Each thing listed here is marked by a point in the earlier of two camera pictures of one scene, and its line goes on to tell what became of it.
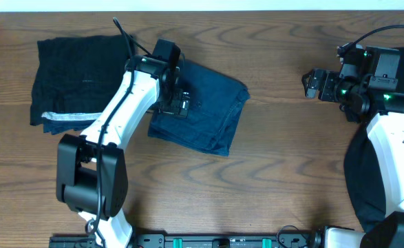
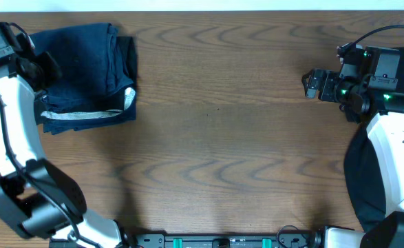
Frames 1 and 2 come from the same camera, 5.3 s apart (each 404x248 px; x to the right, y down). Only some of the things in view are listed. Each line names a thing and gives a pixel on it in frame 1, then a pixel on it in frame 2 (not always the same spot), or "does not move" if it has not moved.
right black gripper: [330, 78] does not move
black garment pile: [361, 171] does not move
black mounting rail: [164, 240] does not move
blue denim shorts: [216, 102] → [93, 70]
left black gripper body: [173, 102] → [45, 71]
